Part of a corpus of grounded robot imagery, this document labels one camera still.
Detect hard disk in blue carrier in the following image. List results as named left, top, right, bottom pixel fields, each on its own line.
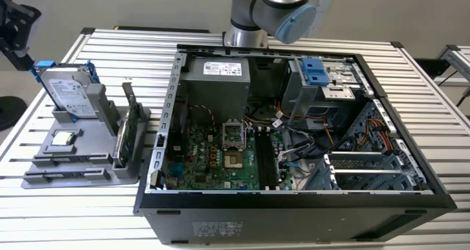
left=30, top=59, right=101, bottom=123

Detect black fan housing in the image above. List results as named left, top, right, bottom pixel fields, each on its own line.
left=171, top=94, right=193, bottom=162

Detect metal socket cover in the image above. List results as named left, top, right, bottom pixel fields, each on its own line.
left=222, top=118, right=246, bottom=150

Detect grey power supply unit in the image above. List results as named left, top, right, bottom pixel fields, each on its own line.
left=179, top=56, right=253, bottom=124

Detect black RAM slot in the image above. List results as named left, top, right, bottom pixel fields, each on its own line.
left=259, top=127, right=270, bottom=191
left=255, top=127, right=266, bottom=191
left=263, top=127, right=275, bottom=191
left=269, top=127, right=281, bottom=191

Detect black box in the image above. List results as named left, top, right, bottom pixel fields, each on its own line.
left=414, top=57, right=450, bottom=77

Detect red black twisted wire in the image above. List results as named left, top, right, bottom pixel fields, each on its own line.
left=187, top=104, right=218, bottom=132

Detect grey parts rack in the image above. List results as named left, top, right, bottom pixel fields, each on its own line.
left=20, top=81, right=153, bottom=190

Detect silver CPU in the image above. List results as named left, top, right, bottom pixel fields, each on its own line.
left=51, top=131, right=78, bottom=146

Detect grey metal disk bay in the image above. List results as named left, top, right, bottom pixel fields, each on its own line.
left=322, top=150, right=429, bottom=192

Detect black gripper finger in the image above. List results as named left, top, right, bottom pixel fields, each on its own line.
left=3, top=4, right=42, bottom=70

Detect black cable bundle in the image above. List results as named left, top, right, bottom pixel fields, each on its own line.
left=285, top=124, right=356, bottom=160

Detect coloured wire bundle white plugs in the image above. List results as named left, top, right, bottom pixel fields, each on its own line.
left=245, top=113, right=286, bottom=128

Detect green motherboard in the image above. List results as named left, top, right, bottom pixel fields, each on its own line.
left=163, top=123, right=295, bottom=191

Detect orange red wire bundle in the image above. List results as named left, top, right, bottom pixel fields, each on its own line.
left=358, top=118, right=401, bottom=155

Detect blue expansion slot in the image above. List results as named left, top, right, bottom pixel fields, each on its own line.
left=169, top=163, right=186, bottom=178

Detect metal drive cage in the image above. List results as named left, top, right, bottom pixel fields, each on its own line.
left=282, top=56, right=373, bottom=131

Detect aluminium frame table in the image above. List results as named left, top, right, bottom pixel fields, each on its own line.
left=433, top=44, right=470, bottom=107

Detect CPU socket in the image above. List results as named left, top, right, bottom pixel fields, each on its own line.
left=223, top=149, right=246, bottom=170

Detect blue RAM stick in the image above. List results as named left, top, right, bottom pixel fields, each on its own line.
left=24, top=172, right=107, bottom=181

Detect blue plastic drive latch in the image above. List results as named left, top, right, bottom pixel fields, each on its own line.
left=299, top=57, right=329, bottom=86

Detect black PC case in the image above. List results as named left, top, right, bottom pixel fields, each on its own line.
left=133, top=42, right=458, bottom=246

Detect black round base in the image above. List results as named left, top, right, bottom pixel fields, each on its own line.
left=0, top=95, right=27, bottom=131

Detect green graphics card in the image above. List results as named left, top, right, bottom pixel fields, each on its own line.
left=113, top=81, right=145, bottom=169

